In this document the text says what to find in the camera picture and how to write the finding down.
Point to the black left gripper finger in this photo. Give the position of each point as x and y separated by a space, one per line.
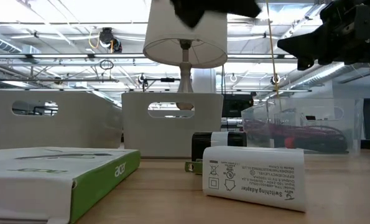
231 6
189 12

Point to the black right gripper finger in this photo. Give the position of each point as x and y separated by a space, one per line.
306 39
307 56

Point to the white switching power adapter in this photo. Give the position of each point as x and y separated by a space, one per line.
265 174

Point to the black USB charger white label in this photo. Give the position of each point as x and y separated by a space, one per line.
200 146

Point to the white green Acer box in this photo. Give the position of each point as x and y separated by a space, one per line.
32 193

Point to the clear plastic bin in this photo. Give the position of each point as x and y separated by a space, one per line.
354 124

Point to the grey plastic bin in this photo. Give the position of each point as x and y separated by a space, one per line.
79 124
160 137

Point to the silver table lamp white shade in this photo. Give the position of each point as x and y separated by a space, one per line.
166 31

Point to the black mesh computer case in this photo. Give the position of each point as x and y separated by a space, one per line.
237 105

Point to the black ceiling-mounted device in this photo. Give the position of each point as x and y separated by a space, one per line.
106 35

